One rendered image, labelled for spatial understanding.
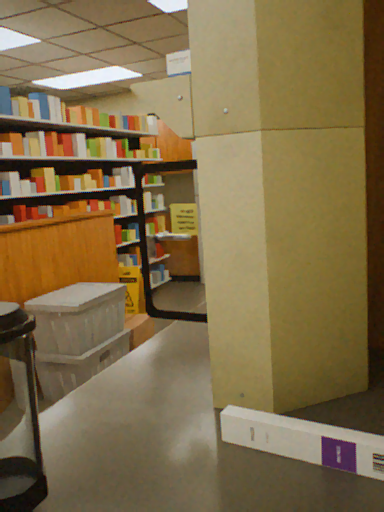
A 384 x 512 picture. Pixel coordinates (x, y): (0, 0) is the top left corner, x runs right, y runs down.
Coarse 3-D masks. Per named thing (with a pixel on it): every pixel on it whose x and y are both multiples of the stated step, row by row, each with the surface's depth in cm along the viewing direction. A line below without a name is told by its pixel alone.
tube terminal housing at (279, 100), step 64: (192, 0) 76; (256, 0) 72; (320, 0) 76; (192, 64) 78; (256, 64) 74; (320, 64) 78; (256, 128) 75; (320, 128) 80; (256, 192) 77; (320, 192) 80; (256, 256) 79; (320, 256) 82; (256, 320) 81; (320, 320) 84; (256, 384) 83; (320, 384) 85
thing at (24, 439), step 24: (24, 336) 55; (0, 360) 53; (24, 360) 56; (0, 384) 53; (24, 384) 56; (0, 408) 54; (24, 408) 56; (0, 432) 54; (24, 432) 56; (0, 456) 54; (24, 456) 56; (0, 480) 55; (24, 480) 57
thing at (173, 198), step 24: (144, 192) 123; (168, 192) 120; (192, 192) 116; (168, 216) 121; (192, 216) 118; (168, 240) 122; (192, 240) 119; (168, 264) 123; (192, 264) 120; (168, 288) 125; (192, 288) 121; (192, 312) 122
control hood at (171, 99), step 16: (160, 80) 80; (176, 80) 79; (144, 96) 82; (160, 96) 81; (176, 96) 80; (192, 96) 79; (160, 112) 81; (176, 112) 80; (192, 112) 79; (176, 128) 81; (192, 128) 79
